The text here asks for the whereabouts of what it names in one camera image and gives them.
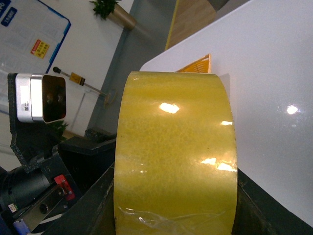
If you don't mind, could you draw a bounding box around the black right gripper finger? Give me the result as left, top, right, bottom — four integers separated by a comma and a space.
232, 170, 313, 235

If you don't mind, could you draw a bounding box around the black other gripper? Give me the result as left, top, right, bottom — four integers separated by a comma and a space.
39, 128, 116, 235

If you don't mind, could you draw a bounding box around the clear yellowish tape roll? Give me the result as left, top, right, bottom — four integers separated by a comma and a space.
114, 72, 237, 235

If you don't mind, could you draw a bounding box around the yellow woven basket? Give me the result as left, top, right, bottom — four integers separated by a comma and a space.
177, 54, 212, 73

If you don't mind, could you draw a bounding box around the potted green plant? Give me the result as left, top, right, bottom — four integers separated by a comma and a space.
89, 0, 136, 30

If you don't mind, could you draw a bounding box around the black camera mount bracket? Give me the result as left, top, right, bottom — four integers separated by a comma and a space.
7, 73, 60, 173

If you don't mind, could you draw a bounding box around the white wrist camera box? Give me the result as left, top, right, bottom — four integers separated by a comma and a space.
15, 73, 67, 123

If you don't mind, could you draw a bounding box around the white wall notice board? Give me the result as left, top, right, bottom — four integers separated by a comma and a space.
0, 0, 71, 114

